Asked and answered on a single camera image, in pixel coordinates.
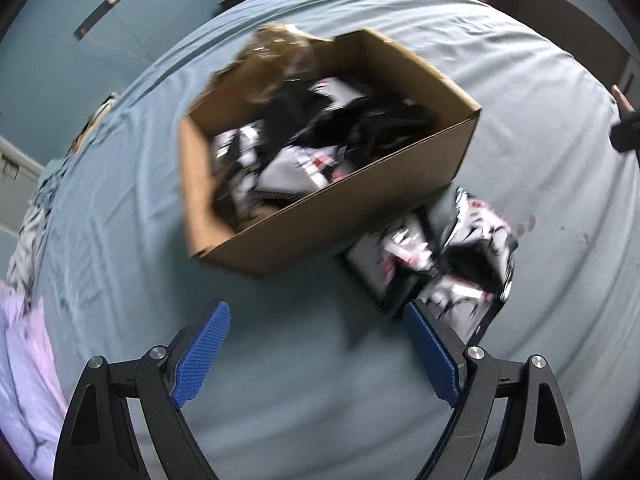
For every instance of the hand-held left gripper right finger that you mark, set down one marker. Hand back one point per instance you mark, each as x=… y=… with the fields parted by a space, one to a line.
x=432 y=355

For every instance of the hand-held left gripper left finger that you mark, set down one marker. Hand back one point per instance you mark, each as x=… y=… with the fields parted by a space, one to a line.
x=200 y=355

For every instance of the brown cardboard box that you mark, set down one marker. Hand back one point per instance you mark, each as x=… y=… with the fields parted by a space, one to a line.
x=300 y=230

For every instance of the pile of black white packets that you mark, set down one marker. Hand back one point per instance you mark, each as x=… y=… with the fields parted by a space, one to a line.
x=300 y=160

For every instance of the person's right hand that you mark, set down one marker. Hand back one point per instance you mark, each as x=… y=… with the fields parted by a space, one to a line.
x=622 y=100

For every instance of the lavender cloth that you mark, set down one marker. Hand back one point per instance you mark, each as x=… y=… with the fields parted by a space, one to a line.
x=25 y=360

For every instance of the blue-grey bedsheet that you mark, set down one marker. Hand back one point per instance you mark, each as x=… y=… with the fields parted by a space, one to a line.
x=125 y=185

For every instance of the printed blanket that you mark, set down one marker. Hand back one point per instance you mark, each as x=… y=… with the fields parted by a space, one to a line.
x=30 y=230

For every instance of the white side cabinet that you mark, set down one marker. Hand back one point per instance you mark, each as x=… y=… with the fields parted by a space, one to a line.
x=15 y=180

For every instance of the clear plastic wrap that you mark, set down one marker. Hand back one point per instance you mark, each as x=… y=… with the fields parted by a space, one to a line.
x=280 y=50

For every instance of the metal wall bracket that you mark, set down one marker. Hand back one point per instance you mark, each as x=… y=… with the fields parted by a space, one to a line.
x=97 y=16

